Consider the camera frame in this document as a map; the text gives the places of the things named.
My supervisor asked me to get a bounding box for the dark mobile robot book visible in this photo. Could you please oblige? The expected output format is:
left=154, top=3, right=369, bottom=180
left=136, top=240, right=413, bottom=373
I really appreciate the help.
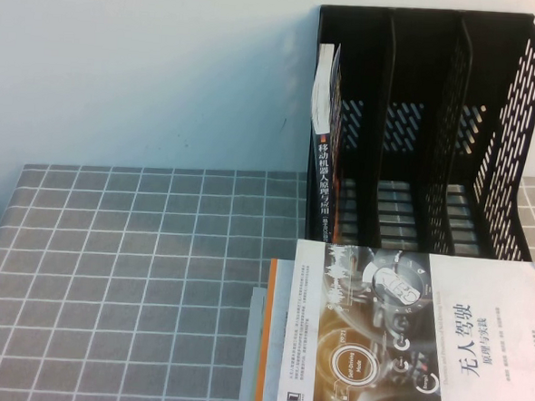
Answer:
left=300, top=41, right=355, bottom=243

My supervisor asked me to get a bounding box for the pale grey book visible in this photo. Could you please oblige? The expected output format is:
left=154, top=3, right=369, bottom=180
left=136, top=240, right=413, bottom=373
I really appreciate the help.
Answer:
left=238, top=286, right=272, bottom=401

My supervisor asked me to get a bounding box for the black plastic book stand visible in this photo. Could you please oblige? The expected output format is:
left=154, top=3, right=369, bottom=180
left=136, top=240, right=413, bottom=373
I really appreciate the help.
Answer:
left=303, top=1, right=535, bottom=264

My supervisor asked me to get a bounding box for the white self-driving book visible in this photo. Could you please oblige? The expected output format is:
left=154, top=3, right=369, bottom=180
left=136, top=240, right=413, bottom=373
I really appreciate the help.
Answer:
left=276, top=237, right=535, bottom=401

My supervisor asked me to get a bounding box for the orange-edged white book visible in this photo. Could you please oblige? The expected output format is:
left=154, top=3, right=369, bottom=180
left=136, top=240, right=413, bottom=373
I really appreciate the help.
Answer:
left=256, top=257, right=299, bottom=401

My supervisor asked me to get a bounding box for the grey checked tablecloth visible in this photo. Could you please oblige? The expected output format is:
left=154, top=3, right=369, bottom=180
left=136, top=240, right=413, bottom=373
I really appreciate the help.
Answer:
left=0, top=142, right=535, bottom=401

